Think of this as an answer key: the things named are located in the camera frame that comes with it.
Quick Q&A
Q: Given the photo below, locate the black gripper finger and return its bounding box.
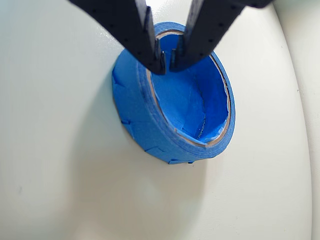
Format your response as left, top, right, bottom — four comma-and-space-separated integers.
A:
169, 0, 273, 74
68, 0, 167, 76

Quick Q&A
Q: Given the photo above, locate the blue tape roll bin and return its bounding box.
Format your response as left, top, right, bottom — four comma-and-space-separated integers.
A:
111, 21, 236, 166

